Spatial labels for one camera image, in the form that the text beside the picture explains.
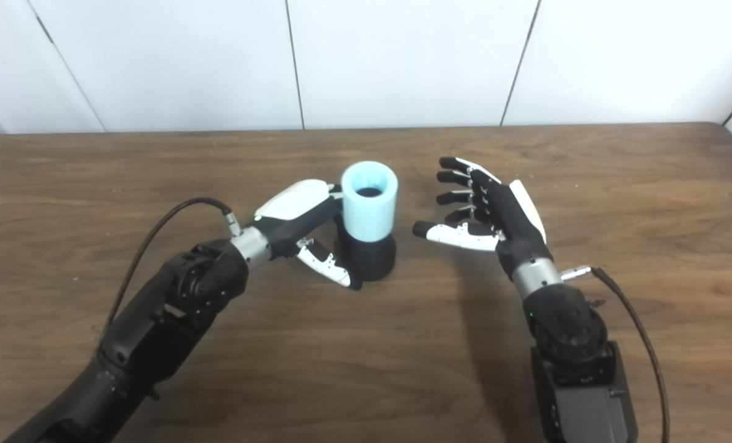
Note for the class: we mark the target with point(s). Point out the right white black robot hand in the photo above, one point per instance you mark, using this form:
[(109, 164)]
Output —
[(513, 221)]

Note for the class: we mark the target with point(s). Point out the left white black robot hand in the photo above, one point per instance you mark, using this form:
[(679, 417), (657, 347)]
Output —
[(292, 203)]

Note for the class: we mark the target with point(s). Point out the light blue cylinder cup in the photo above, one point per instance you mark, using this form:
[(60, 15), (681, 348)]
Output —
[(369, 215)]

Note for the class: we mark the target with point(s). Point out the black funnel-shaped nozzle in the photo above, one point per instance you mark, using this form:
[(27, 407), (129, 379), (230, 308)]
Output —
[(372, 258)]

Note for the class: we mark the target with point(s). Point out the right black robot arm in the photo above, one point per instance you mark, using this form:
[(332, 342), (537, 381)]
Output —
[(569, 332)]

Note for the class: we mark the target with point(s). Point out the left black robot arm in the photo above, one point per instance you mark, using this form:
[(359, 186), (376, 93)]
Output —
[(169, 307)]

